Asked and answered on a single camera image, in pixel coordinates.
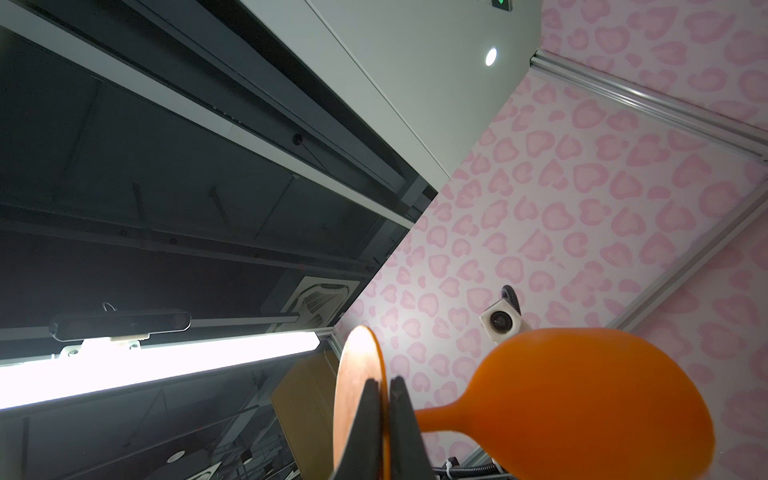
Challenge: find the bright ceiling light bar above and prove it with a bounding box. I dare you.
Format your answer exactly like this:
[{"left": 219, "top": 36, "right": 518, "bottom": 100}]
[{"left": 1, "top": 331, "right": 320, "bottom": 411}]

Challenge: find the orange wine glass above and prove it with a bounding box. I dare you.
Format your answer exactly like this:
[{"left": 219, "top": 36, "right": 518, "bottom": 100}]
[{"left": 333, "top": 326, "right": 715, "bottom": 479}]

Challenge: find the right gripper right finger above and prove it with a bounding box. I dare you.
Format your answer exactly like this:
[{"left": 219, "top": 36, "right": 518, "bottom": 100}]
[{"left": 388, "top": 376, "right": 435, "bottom": 480}]

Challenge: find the left black corrugated cable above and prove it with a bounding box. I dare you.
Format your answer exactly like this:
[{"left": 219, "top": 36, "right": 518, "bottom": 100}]
[{"left": 431, "top": 457, "right": 511, "bottom": 480}]

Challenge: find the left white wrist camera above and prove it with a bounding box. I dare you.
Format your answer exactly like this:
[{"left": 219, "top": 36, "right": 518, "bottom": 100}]
[{"left": 480, "top": 299, "right": 532, "bottom": 344}]

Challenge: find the black overhead stereo camera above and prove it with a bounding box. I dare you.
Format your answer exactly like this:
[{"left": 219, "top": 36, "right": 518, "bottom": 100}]
[{"left": 49, "top": 309, "right": 192, "bottom": 342}]

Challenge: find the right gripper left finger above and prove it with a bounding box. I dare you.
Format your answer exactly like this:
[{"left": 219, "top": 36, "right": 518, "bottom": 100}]
[{"left": 330, "top": 379, "right": 382, "bottom": 480}]

